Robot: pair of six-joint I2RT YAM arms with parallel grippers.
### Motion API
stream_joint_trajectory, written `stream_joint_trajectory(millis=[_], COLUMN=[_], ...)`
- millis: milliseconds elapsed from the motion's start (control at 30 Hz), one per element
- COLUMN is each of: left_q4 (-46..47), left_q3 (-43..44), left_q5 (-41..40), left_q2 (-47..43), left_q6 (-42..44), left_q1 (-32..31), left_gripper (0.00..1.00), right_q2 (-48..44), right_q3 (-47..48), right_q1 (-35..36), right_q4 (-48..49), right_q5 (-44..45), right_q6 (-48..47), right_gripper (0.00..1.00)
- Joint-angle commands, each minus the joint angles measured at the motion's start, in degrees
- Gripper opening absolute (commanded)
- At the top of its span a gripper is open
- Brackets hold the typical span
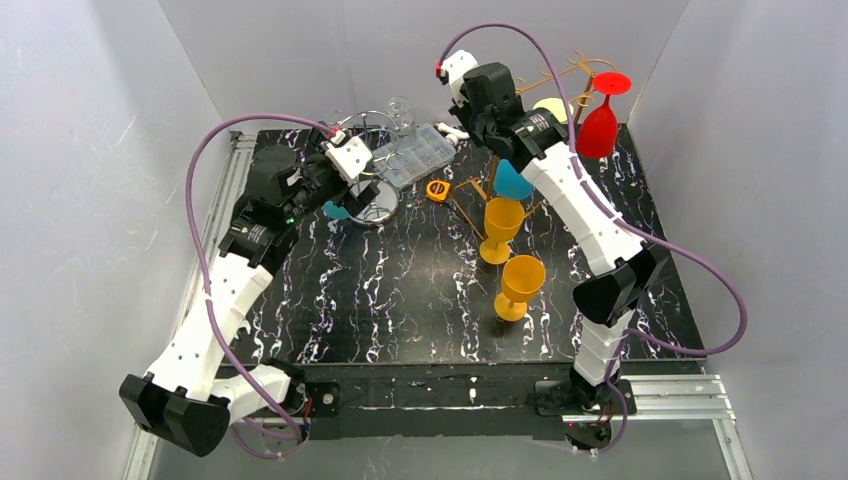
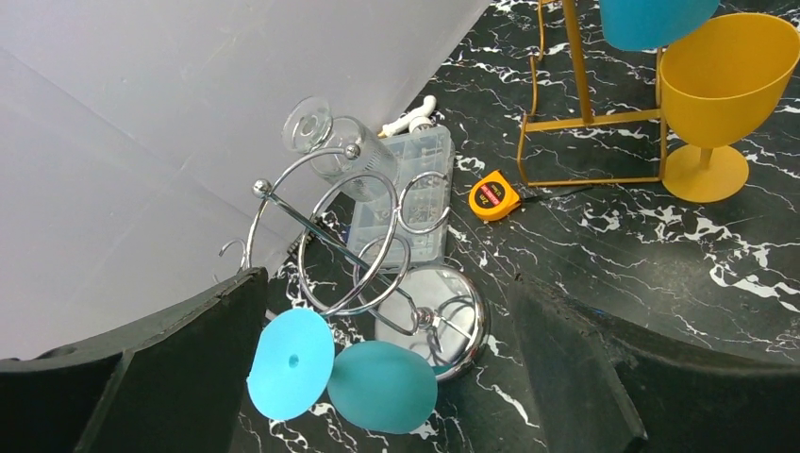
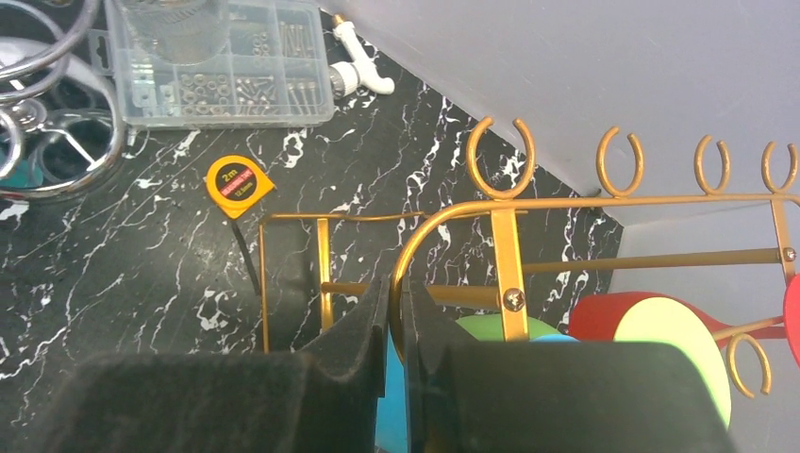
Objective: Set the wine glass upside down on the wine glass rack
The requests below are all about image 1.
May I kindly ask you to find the blue plastic goblet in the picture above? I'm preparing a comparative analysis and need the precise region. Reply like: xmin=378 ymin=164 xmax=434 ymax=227
xmin=493 ymin=159 xmax=534 ymax=201
xmin=322 ymin=200 xmax=352 ymax=220

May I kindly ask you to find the green plastic goblet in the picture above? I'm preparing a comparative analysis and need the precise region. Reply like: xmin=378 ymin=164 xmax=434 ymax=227
xmin=533 ymin=97 xmax=576 ymax=125

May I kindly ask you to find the chrome spiral glass rack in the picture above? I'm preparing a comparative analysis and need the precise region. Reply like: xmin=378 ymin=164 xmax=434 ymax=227
xmin=324 ymin=110 xmax=399 ymax=229

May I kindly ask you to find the clear glass wine glass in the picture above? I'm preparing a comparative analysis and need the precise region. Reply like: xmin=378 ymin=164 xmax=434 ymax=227
xmin=384 ymin=96 xmax=417 ymax=149

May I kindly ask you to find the blue plastic goblet back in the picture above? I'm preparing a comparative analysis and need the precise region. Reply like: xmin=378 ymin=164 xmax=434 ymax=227
xmin=493 ymin=159 xmax=534 ymax=201

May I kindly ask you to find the gold wire glass rack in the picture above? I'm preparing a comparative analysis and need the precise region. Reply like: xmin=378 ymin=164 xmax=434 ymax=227
xmin=450 ymin=51 xmax=619 ymax=243

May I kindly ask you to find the red plastic goblet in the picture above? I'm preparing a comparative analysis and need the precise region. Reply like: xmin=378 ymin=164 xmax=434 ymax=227
xmin=576 ymin=71 xmax=632 ymax=158

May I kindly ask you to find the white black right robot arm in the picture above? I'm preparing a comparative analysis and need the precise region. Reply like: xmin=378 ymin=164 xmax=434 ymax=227
xmin=439 ymin=53 xmax=669 ymax=389

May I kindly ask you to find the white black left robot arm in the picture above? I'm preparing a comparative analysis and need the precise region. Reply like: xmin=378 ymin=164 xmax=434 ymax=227
xmin=119 ymin=139 xmax=378 ymax=457

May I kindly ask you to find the white small tool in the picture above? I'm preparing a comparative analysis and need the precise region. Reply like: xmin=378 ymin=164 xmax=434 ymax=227
xmin=435 ymin=122 xmax=470 ymax=146

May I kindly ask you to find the clear plastic parts box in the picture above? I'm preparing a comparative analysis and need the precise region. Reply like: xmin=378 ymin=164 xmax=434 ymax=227
xmin=373 ymin=124 xmax=458 ymax=190

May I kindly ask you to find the yellow tape measure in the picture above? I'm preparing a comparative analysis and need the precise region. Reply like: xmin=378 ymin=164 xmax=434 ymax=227
xmin=425 ymin=180 xmax=451 ymax=204

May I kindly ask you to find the orange plastic goblet far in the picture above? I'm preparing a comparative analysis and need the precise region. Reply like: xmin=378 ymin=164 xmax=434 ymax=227
xmin=480 ymin=197 xmax=525 ymax=265

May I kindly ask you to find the orange plastic goblet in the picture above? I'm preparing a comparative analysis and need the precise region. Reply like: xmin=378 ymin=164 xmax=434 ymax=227
xmin=480 ymin=197 xmax=525 ymax=265
xmin=494 ymin=255 xmax=546 ymax=322

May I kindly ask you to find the orange plastic goblet near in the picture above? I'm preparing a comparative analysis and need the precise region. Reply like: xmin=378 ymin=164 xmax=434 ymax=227
xmin=494 ymin=255 xmax=546 ymax=322

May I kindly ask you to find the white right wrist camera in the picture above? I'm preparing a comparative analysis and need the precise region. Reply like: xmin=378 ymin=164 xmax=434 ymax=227
xmin=437 ymin=50 xmax=478 ymax=107

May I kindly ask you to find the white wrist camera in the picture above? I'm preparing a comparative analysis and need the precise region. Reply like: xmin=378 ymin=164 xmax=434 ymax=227
xmin=437 ymin=50 xmax=478 ymax=107
xmin=322 ymin=130 xmax=374 ymax=185

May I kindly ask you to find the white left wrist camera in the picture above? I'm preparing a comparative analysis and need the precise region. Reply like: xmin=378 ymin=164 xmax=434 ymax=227
xmin=322 ymin=130 xmax=374 ymax=185

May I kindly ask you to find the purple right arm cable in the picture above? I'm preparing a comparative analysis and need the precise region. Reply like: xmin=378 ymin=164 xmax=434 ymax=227
xmin=437 ymin=23 xmax=750 ymax=455

